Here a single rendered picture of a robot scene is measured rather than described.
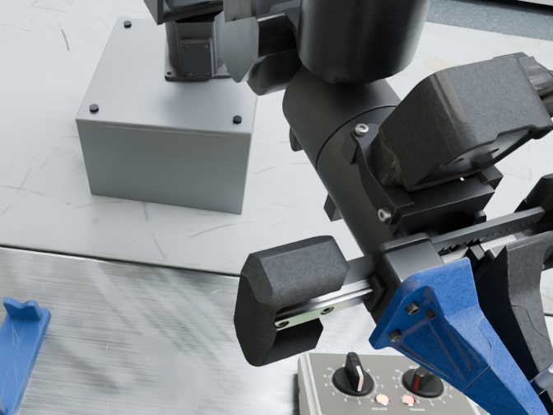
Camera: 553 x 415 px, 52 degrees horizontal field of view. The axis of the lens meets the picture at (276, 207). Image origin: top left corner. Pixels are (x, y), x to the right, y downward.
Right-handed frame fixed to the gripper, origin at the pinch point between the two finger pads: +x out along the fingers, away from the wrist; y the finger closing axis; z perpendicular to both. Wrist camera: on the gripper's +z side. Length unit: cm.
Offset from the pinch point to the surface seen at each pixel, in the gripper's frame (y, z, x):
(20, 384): -21.5, -25.2, -16.8
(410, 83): 30, -26, -42
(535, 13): 205, -114, -162
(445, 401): 8.0, -20.4, -3.0
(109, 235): -12.1, -26.1, -29.4
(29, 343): -20.4, -25.2, -20.0
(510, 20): 188, -114, -160
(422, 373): 6.9, -19.3, -5.3
